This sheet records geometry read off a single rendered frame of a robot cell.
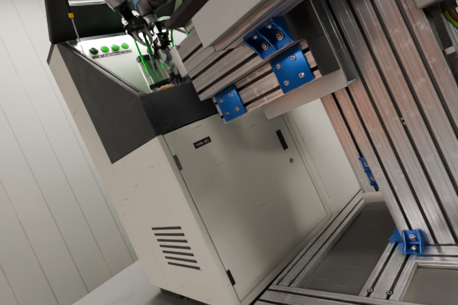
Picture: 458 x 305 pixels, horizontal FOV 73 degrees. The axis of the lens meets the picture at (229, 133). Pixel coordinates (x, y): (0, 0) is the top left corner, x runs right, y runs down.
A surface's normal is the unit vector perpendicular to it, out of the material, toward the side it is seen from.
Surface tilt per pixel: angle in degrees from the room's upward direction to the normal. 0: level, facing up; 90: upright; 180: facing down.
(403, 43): 90
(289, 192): 90
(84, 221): 90
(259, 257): 90
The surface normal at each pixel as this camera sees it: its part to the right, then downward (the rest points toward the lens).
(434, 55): -0.67, 0.32
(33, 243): 0.62, -0.27
